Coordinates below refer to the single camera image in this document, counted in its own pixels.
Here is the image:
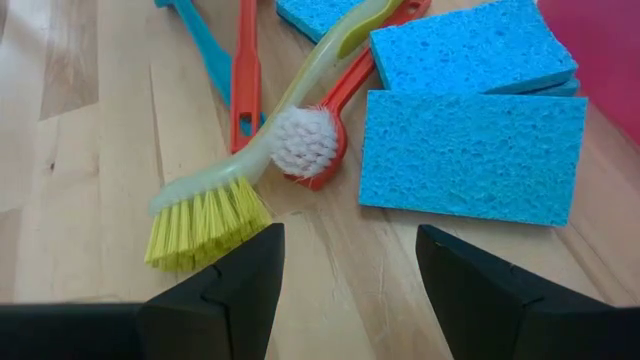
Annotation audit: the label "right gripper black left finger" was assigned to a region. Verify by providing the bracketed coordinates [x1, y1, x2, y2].
[0, 223, 287, 360]

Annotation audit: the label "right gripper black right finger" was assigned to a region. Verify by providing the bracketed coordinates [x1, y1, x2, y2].
[415, 224, 640, 360]

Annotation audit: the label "green dish brush yellow bristles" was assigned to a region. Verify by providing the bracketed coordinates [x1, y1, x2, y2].
[143, 0, 406, 275]

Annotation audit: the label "blue sponge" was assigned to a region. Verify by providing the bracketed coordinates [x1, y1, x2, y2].
[368, 0, 580, 97]
[273, 0, 369, 45]
[527, 77, 583, 99]
[357, 88, 590, 229]

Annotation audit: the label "red dish brush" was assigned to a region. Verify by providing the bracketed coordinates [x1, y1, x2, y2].
[271, 0, 434, 193]
[228, 0, 265, 155]

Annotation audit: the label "pink plastic tray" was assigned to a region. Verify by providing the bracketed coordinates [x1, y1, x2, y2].
[536, 0, 640, 149]

